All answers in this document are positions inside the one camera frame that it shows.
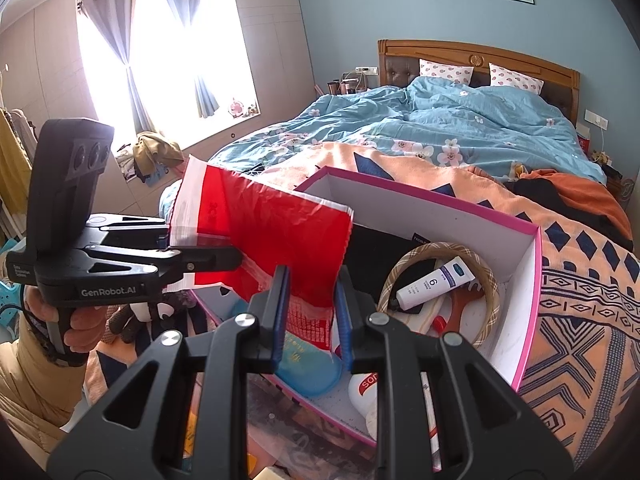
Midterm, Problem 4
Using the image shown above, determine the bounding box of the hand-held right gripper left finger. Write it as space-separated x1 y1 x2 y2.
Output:
47 264 292 480

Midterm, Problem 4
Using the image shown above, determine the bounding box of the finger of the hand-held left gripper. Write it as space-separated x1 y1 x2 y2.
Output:
80 246 244 287
84 212 172 252

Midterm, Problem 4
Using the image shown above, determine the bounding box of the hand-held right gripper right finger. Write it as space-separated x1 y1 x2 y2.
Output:
334 266 573 480

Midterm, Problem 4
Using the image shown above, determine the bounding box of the red plastic bag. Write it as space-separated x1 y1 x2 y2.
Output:
167 155 355 361

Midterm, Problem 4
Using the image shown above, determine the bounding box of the white cream tube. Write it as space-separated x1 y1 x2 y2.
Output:
395 256 473 311

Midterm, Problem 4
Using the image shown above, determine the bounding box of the brown wooden comb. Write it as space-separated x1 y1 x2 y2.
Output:
432 282 488 341

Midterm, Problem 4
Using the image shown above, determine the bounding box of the pink cardboard box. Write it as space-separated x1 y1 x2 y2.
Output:
192 165 543 471

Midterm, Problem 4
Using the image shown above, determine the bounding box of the person's left forearm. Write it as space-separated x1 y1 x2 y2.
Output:
0 327 88 433

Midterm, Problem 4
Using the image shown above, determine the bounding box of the person's left hand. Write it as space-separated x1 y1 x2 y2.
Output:
22 289 119 357

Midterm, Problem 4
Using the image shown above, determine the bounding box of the yellow hanging garment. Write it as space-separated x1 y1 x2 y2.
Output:
0 107 33 221

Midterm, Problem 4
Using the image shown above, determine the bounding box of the blue plastic pouch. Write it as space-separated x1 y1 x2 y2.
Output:
274 332 343 400

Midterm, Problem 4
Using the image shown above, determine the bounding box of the black cloth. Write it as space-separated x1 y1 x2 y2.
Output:
345 225 441 306

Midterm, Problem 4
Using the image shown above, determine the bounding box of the brown teddy bear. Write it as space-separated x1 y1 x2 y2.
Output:
107 290 196 346

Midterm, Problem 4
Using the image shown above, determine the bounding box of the olive clothes pile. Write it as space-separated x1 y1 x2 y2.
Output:
117 131 185 186

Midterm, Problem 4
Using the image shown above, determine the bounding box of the clear plastic storage box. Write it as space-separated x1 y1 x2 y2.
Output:
245 375 381 480

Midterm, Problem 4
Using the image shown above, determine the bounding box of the teal plastic basket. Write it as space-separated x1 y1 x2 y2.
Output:
0 280 23 311

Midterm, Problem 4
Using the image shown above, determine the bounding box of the plaid headband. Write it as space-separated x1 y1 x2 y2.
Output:
377 242 501 348

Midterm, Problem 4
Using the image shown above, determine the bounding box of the grey-blue curtain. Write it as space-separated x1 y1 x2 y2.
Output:
77 0 156 136
152 0 221 120

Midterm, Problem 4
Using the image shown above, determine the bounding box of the bedside clutter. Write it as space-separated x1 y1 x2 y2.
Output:
325 72 371 96

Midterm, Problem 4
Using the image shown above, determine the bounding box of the black garment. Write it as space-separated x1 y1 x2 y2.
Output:
505 177 633 251

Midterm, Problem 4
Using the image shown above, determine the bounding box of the blue floral duvet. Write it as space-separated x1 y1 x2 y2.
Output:
159 76 608 211

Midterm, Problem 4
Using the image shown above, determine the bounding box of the orange patterned blanket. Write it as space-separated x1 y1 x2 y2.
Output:
85 140 640 461

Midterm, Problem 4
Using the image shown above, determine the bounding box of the white spotted pillow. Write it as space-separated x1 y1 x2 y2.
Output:
488 62 545 95
419 58 475 85

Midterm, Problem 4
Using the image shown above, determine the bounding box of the orange cloth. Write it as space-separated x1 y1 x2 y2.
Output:
520 169 633 241

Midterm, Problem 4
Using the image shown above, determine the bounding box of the wooden headboard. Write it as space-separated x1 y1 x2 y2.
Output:
377 38 581 126

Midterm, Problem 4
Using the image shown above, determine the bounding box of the dark nightstand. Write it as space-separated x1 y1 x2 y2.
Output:
602 160 626 201

